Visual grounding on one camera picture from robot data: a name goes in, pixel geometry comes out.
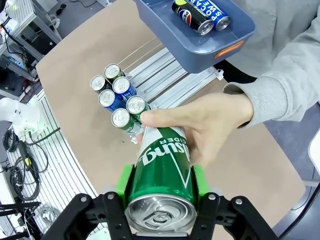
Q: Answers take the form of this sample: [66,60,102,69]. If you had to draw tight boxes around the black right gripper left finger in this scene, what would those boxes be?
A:
[43,163,137,240]

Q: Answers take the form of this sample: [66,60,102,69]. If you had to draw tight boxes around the white wire can dispenser rack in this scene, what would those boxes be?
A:
[117,36,225,145]

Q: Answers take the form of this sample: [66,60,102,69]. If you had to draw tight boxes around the blue plastic bin orange handles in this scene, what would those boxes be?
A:
[133,0,257,74]

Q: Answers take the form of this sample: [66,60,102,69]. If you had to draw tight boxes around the person in grey hoodie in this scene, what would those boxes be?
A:
[212,0,320,84]

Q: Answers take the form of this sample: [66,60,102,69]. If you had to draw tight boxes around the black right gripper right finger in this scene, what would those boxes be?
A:
[187,164,280,240]

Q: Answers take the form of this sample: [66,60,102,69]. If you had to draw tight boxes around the black cable bundle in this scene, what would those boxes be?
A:
[1,129,49,202]

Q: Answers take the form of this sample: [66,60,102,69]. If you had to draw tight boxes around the person's left hand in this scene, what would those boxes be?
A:
[136,92,255,173]

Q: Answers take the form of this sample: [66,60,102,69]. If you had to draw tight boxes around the aluminium slat platform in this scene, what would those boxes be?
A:
[6,89,111,240]

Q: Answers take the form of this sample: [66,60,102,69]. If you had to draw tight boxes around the green Chilsung cider can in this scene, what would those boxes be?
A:
[124,124,198,232]
[126,95,152,121]
[110,107,141,135]

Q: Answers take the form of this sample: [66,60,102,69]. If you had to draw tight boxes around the black Pepsi can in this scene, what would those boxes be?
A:
[178,0,215,37]
[103,63,126,80]
[89,74,113,94]

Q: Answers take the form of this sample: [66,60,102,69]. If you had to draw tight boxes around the person's left forearm grey sleeve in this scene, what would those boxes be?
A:
[222,23,320,131]

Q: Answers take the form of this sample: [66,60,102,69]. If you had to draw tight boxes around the blue Pocari Sweat can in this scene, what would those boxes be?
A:
[97,88,126,112]
[112,76,138,102]
[192,0,231,32]

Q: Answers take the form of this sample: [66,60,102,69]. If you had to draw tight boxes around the grey metal equipment shelf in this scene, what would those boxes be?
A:
[0,0,63,81]

